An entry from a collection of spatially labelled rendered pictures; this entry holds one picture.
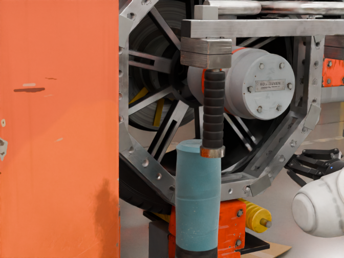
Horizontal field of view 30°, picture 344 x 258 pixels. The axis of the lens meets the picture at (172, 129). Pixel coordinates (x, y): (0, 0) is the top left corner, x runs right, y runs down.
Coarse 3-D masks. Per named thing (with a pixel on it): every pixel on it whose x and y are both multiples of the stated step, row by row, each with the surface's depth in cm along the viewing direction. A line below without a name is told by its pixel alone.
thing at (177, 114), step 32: (192, 0) 140; (256, 0) 151; (128, 64) 135; (160, 64) 139; (160, 96) 140; (192, 96) 149; (160, 128) 143; (224, 128) 167; (256, 128) 158; (160, 160) 143; (224, 160) 155
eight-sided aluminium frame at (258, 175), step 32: (128, 0) 122; (128, 32) 121; (320, 64) 148; (320, 96) 150; (288, 128) 152; (128, 160) 127; (256, 160) 149; (288, 160) 148; (160, 192) 134; (224, 192) 141; (256, 192) 145
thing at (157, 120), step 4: (144, 88) 155; (140, 92) 154; (144, 92) 155; (136, 96) 154; (140, 96) 154; (132, 100) 154; (160, 100) 158; (160, 104) 158; (160, 108) 158; (156, 112) 158; (160, 112) 158; (156, 116) 158; (160, 116) 158; (156, 120) 158; (156, 124) 158
